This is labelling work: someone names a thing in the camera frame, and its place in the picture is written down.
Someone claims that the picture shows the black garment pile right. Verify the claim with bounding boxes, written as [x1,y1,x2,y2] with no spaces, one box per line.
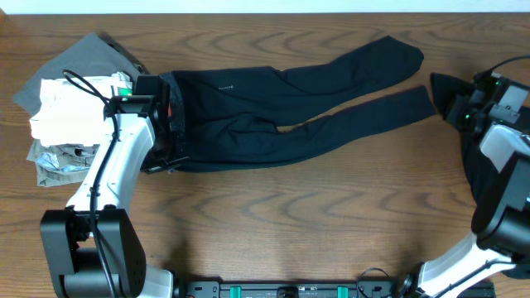
[429,72,530,208]

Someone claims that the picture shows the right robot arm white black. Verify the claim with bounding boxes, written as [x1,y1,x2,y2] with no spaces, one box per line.
[393,90,529,297]

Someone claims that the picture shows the black leggings with red waistband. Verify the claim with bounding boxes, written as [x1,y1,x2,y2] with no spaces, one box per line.
[170,36,435,172]

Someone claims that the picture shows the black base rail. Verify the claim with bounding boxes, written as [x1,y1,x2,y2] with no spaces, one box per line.
[172,277,414,298]

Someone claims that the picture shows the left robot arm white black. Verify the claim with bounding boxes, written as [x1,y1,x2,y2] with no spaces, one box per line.
[40,95,178,297]

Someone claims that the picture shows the grey folded shirt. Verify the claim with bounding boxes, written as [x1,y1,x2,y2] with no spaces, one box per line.
[13,33,148,116]

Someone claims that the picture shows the white folded printed shirt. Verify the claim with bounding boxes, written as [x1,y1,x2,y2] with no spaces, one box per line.
[30,79,113,147]

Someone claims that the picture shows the olive folded garment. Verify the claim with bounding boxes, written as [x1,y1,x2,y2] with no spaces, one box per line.
[27,140,99,187]

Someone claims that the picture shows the black looped base cable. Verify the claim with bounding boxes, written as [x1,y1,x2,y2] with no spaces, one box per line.
[356,267,394,298]

